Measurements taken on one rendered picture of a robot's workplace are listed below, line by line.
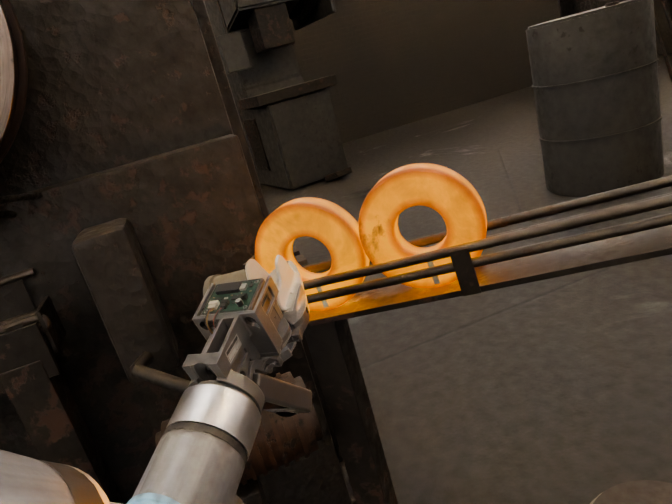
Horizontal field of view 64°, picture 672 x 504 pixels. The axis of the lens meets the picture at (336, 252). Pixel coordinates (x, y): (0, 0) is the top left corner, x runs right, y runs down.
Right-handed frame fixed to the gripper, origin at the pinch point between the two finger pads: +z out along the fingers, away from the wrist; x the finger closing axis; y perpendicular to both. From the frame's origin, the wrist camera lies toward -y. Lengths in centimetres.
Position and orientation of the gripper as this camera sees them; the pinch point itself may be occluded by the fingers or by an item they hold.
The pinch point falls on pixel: (288, 274)
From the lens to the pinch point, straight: 66.1
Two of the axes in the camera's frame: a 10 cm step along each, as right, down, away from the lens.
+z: 1.9, -6.4, 7.4
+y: -3.3, -7.6, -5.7
